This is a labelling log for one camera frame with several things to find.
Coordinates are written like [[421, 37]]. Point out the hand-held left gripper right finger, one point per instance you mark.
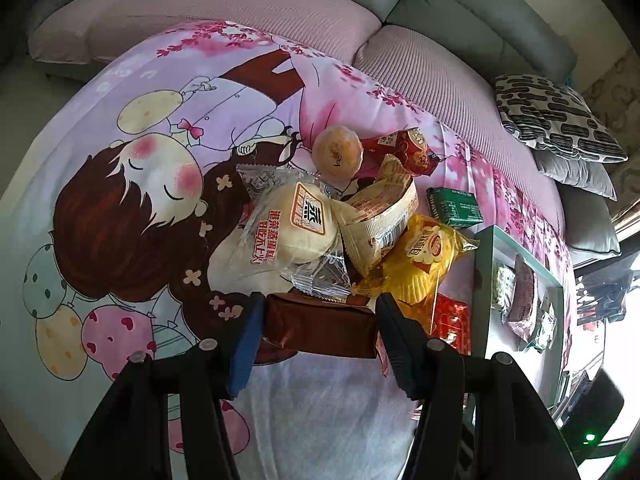
[[395, 340]]

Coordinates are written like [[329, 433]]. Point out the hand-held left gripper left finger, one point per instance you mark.
[[245, 345]]

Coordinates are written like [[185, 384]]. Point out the large red foil packet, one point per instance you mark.
[[452, 322]]

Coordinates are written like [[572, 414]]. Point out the brown foil snack packet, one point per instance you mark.
[[320, 325]]

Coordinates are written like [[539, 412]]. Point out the yellow cake packet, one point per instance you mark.
[[425, 255]]

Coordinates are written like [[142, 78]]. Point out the teal shallow tray box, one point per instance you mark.
[[487, 280]]

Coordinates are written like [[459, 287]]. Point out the cream bread packet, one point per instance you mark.
[[370, 230]]

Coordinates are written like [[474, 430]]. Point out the white steamed cake packet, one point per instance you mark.
[[295, 225]]

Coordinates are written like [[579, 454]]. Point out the orange jelly cup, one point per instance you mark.
[[337, 152]]

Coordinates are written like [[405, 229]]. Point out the green snack packet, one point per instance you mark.
[[455, 207]]

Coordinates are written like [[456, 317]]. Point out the small red snack packet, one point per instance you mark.
[[405, 152]]

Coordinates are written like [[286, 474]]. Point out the black upright device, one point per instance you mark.
[[595, 410]]

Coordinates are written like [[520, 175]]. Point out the black metal rack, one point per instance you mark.
[[605, 290]]

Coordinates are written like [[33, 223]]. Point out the grey quilted pillow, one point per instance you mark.
[[580, 175]]

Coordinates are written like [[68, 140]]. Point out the black white patterned pillow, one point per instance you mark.
[[555, 115]]

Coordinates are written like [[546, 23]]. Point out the printed cartoon blanket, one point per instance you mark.
[[100, 110]]

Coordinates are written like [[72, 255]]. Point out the patterned beige curtain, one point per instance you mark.
[[615, 95]]

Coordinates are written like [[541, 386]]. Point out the grey green sofa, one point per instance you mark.
[[450, 5]]

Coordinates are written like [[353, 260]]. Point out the pink ribbed sofa cover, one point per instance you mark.
[[225, 5]]

